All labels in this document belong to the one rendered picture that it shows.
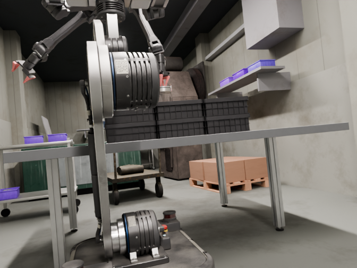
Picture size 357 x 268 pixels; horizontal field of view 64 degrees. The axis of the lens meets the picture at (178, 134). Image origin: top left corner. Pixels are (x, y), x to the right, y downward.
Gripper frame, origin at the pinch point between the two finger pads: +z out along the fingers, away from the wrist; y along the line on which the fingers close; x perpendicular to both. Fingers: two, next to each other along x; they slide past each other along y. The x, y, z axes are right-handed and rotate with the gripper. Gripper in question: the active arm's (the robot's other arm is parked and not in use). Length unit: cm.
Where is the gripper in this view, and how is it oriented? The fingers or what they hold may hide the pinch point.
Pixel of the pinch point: (162, 86)
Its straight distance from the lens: 184.1
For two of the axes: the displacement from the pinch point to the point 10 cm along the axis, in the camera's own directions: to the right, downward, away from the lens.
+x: 8.2, -0.9, -5.6
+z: 0.9, 10.0, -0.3
